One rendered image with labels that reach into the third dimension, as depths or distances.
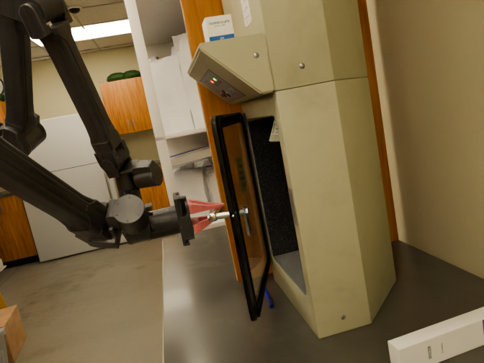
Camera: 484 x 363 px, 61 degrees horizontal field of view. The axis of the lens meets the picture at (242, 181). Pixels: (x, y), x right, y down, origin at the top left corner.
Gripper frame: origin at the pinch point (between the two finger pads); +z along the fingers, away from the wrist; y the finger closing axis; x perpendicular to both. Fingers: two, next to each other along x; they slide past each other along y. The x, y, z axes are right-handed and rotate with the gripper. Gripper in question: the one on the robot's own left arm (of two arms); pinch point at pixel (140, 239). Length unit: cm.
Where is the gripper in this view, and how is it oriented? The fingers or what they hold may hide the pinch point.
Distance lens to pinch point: 119.7
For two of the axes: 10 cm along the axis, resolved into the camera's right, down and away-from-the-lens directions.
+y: 9.6, -2.1, 1.6
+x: -1.9, -1.1, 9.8
